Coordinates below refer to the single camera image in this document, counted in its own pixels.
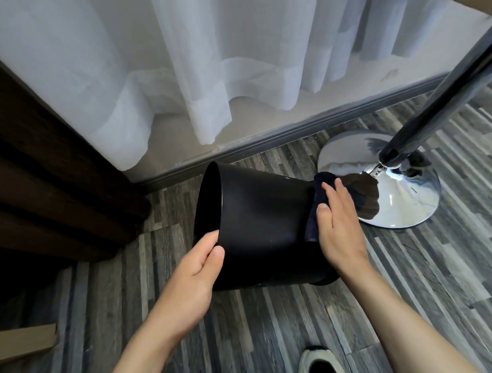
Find person's right hand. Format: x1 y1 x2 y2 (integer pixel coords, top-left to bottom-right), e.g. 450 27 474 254
316 178 372 272

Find person's left hand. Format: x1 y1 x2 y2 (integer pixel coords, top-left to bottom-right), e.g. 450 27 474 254
151 230 226 330

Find dark blue cleaning cloth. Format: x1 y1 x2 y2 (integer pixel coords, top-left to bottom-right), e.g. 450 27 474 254
305 172 348 243

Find black plastic waste bin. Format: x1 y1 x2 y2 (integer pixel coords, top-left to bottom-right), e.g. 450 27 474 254
193 161 340 291

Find person's left forearm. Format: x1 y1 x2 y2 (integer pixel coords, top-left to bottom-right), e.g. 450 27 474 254
111 311 195 373

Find person's right forearm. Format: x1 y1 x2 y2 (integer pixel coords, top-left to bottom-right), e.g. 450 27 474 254
334 254 483 373

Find round chrome table base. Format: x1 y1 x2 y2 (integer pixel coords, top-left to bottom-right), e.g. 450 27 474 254
317 130 441 230

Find grey baseboard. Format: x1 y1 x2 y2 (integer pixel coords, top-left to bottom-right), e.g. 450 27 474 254
131 71 451 193

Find white and black shoe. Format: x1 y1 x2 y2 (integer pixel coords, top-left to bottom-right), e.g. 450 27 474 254
299 346 346 373

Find white sheer curtain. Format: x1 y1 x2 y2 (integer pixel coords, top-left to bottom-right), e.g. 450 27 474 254
0 0 451 172

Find dark brown curtain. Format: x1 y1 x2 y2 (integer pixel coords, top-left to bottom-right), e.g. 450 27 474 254
0 61 152 294

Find brown cardboard piece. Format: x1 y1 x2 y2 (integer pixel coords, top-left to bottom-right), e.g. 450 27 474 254
0 323 59 364

